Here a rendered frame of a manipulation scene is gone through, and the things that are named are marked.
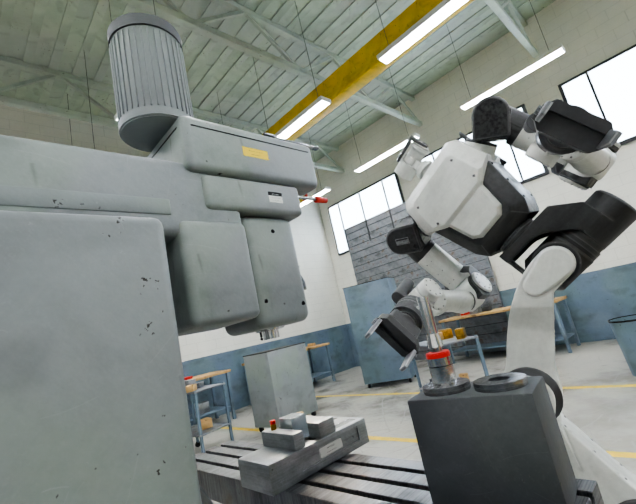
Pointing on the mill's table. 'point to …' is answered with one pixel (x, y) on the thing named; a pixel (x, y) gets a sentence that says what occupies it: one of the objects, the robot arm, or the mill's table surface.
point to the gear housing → (251, 198)
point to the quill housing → (273, 276)
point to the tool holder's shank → (429, 324)
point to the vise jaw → (320, 426)
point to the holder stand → (492, 442)
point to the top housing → (236, 154)
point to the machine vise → (298, 455)
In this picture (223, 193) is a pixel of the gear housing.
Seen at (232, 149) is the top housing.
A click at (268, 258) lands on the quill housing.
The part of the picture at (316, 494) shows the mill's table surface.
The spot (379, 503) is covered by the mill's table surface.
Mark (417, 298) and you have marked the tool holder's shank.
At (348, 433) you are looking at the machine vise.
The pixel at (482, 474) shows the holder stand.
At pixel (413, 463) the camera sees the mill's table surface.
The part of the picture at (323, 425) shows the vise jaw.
